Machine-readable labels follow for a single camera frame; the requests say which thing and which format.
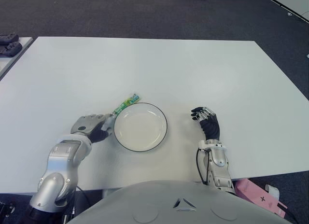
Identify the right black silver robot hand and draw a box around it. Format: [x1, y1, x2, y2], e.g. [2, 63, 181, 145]
[190, 106, 222, 140]

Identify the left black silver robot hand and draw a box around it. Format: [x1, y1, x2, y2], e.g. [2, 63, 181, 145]
[70, 113, 116, 144]

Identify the green snack packet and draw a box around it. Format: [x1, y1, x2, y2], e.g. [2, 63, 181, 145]
[110, 93, 141, 118]

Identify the white plate with black rim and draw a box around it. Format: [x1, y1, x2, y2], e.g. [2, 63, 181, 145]
[113, 102, 168, 152]

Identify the pink cardboard box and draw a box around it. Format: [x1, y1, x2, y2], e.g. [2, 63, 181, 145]
[234, 178, 288, 219]

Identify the white tape strip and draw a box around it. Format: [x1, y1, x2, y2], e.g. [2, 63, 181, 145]
[265, 184, 280, 200]

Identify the grey robot torso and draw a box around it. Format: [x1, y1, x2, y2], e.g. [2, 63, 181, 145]
[67, 180, 290, 224]

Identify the white side table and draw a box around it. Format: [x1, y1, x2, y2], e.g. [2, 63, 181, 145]
[0, 37, 34, 81]

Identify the black game controller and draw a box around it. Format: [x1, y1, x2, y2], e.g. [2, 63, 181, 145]
[0, 42, 23, 57]
[0, 33, 19, 43]

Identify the white desk with black edge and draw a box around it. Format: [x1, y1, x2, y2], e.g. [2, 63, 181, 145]
[259, 0, 309, 22]

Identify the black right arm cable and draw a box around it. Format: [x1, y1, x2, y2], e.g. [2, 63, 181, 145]
[196, 149, 208, 184]

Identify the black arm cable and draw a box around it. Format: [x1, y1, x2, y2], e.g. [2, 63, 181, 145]
[72, 185, 90, 210]
[196, 149, 208, 184]

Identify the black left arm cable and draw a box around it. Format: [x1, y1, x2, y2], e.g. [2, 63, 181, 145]
[72, 185, 90, 210]

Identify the black metal bracket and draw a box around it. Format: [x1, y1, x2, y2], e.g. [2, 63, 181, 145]
[0, 201, 15, 215]

